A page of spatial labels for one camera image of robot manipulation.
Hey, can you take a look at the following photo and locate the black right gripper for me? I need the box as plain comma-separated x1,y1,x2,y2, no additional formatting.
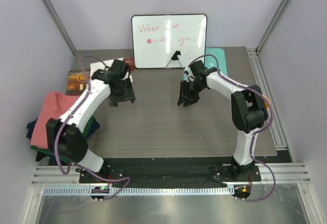
178,80,206,107

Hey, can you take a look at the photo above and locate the white t shirt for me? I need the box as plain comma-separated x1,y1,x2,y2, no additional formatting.
90,58,132,86

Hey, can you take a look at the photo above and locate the white mug orange inside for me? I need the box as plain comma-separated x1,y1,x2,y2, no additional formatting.
263,95,270,109

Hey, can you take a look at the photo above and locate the white dry erase board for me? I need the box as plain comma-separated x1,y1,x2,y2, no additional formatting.
131,14,207,69

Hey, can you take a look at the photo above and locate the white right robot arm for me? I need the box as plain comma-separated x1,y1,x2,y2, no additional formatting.
177,60,268,181

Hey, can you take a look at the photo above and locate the aluminium corner post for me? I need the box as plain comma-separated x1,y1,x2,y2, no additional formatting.
41,0,77,56
255,0,291,55

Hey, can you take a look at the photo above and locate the orange cover book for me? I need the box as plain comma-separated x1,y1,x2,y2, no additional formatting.
66,69,90,96

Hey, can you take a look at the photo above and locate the red t shirt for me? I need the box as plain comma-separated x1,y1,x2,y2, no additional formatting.
29,91,81,150

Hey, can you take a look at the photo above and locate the green t shirt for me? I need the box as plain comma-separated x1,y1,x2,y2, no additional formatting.
30,115,95,162

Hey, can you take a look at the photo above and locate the teal cutting board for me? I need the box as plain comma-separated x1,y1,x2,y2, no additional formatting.
182,47,228,77

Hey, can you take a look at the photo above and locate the metal wire board stand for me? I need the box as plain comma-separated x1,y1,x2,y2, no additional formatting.
165,50,183,69

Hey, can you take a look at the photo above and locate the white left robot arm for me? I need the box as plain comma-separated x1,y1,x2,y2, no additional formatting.
46,59,135,183

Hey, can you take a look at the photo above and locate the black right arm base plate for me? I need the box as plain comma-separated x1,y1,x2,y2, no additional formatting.
209,165,262,183

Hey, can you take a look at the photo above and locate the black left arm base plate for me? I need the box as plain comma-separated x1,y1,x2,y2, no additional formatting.
76,162,128,184

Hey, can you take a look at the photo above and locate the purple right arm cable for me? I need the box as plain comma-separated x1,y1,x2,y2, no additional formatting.
189,54,277,203

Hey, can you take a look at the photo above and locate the aluminium right corner post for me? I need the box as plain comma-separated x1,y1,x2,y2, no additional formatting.
255,0,291,55

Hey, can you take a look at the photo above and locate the white perforated cable rail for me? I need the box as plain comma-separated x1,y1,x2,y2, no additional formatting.
43,185,235,196

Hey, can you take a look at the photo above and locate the aluminium left corner post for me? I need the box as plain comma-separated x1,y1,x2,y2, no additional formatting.
41,0,77,56

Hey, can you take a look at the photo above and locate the red brown eraser block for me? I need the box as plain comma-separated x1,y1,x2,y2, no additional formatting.
123,57,135,71

